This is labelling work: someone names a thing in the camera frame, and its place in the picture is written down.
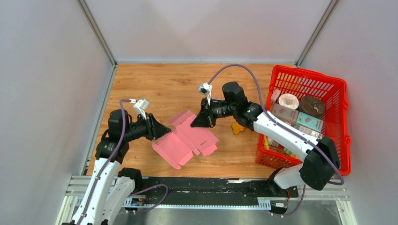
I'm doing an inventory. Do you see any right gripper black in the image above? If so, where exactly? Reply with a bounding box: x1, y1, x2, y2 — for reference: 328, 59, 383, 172
191, 97, 236, 128

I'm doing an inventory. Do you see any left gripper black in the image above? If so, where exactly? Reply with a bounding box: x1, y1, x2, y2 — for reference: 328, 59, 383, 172
123, 112, 171, 142

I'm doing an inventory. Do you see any pink paper box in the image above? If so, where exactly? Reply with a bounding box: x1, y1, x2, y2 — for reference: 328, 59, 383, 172
152, 111, 219, 169

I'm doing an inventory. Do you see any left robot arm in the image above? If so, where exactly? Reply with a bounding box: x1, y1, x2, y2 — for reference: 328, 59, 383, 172
68, 109, 171, 225

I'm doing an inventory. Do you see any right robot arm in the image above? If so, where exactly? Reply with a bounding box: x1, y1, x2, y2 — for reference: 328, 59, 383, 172
191, 82, 340, 196

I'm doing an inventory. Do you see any pink grey snack box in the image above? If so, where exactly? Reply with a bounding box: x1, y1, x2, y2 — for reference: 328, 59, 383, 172
271, 104, 299, 126

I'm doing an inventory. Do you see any teal snack box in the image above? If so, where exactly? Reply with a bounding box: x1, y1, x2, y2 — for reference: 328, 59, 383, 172
294, 112, 324, 133

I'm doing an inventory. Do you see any yellow fried food toy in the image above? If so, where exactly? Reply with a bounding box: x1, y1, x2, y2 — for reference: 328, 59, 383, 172
231, 121, 246, 135

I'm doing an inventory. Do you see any pink white roll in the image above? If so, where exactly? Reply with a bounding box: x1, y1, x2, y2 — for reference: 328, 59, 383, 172
278, 93, 299, 110

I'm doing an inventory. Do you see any brown chocolate donut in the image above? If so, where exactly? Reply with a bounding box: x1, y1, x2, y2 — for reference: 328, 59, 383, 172
298, 96, 326, 117

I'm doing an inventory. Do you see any red plastic basket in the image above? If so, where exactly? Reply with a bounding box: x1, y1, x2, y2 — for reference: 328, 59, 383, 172
265, 65, 351, 176

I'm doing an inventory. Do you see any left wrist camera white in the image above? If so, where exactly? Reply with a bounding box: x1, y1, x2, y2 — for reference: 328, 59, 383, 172
133, 98, 150, 120

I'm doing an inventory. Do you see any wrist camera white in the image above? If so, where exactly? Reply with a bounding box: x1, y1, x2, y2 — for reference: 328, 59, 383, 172
133, 98, 150, 120
198, 82, 212, 105

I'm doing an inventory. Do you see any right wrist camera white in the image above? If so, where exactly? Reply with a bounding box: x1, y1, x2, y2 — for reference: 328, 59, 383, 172
198, 82, 212, 105

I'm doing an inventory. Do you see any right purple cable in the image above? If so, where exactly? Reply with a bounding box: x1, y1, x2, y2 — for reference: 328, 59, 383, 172
207, 63, 345, 186

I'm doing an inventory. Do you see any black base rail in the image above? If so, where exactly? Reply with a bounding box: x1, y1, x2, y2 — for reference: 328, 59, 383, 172
65, 175, 349, 215

